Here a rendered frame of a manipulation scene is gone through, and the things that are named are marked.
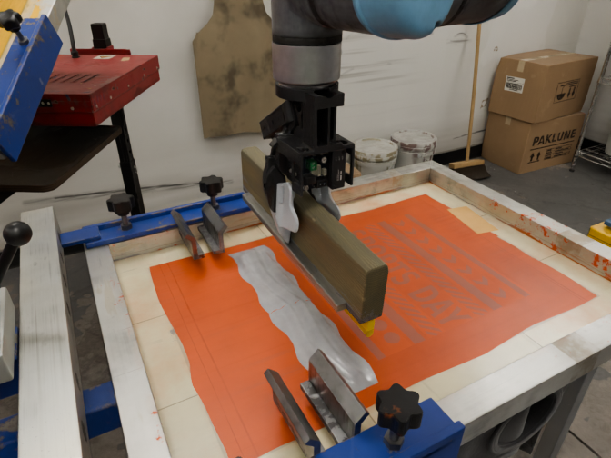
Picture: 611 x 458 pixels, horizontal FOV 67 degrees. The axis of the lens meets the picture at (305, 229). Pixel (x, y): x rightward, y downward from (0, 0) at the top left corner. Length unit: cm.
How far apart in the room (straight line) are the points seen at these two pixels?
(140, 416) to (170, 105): 220
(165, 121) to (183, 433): 220
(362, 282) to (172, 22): 220
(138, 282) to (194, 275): 9
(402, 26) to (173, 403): 47
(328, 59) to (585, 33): 413
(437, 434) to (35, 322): 47
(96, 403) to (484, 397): 48
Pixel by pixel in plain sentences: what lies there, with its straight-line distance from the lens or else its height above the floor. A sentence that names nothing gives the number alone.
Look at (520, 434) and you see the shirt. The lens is 95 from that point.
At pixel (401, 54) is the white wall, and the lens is 325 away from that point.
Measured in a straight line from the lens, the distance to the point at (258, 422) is 57.
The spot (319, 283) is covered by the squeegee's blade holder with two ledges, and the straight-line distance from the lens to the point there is 56.
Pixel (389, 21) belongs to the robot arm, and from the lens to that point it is 41.
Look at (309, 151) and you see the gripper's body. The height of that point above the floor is 123.
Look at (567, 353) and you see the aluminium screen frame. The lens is 67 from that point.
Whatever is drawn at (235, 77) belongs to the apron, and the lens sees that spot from 264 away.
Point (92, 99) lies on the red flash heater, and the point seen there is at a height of 109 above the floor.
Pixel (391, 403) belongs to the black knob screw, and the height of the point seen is 106.
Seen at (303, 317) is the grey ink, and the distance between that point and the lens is 68.
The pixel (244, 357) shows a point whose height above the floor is 96.
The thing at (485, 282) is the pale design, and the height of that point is 96.
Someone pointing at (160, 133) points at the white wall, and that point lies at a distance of 265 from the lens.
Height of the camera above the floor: 141
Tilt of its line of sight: 31 degrees down
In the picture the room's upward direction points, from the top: straight up
